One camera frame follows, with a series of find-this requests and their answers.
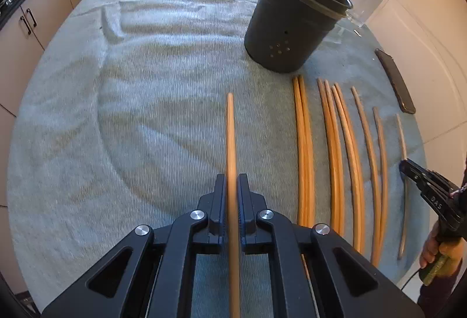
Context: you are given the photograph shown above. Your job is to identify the beige lower kitchen cabinets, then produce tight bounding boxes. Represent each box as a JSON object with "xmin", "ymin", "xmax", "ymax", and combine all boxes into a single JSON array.
[{"xmin": 6, "ymin": 0, "xmax": 294, "ymax": 308}]

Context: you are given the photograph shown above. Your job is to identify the person's right hand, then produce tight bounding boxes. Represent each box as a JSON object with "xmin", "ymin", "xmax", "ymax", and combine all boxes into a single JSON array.
[{"xmin": 419, "ymin": 222, "xmax": 465, "ymax": 278}]

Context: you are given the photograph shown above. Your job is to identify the black smartphone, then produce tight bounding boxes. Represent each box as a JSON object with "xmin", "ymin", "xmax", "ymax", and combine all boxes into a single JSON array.
[{"xmin": 374, "ymin": 48, "xmax": 416, "ymax": 115}]

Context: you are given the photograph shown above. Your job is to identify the light blue towel mat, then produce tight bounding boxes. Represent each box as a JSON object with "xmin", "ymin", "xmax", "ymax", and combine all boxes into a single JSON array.
[{"xmin": 7, "ymin": 0, "xmax": 429, "ymax": 310}]

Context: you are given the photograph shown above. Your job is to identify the black perforated utensil holder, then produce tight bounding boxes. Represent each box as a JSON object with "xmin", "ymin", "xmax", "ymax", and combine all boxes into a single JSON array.
[{"xmin": 244, "ymin": 0, "xmax": 353, "ymax": 74}]

